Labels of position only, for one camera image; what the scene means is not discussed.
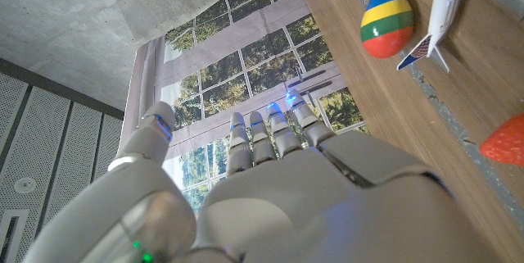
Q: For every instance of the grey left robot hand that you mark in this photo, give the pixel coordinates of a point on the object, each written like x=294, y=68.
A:
x=286, y=214

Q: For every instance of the colourful striped wooden maraca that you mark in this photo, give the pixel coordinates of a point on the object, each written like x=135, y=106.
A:
x=387, y=21

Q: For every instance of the printed window forest backdrop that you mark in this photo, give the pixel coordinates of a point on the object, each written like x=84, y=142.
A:
x=254, y=29

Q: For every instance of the red toy strawberry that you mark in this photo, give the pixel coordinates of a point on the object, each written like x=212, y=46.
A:
x=505, y=142

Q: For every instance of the white toy airplane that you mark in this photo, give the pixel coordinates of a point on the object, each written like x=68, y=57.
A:
x=444, y=5

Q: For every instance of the round white ceiling fixture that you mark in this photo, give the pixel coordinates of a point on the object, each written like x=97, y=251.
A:
x=25, y=185

